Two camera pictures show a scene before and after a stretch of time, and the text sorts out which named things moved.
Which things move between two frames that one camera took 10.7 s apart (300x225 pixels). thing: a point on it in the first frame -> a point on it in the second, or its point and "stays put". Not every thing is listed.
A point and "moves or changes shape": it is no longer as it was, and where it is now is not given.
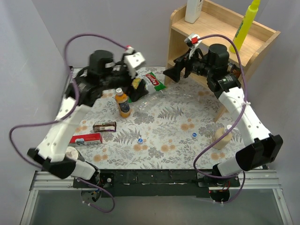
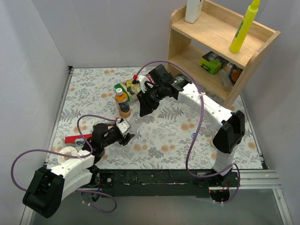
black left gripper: (132, 82) -> (120, 136)
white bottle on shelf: (193, 10) stays put
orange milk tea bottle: (122, 99) stays put
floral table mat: (171, 129) stays put
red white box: (86, 139) stays put
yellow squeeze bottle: (244, 26) stays put
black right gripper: (185, 66) -> (147, 101)
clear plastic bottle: (148, 101) moves or changes shape
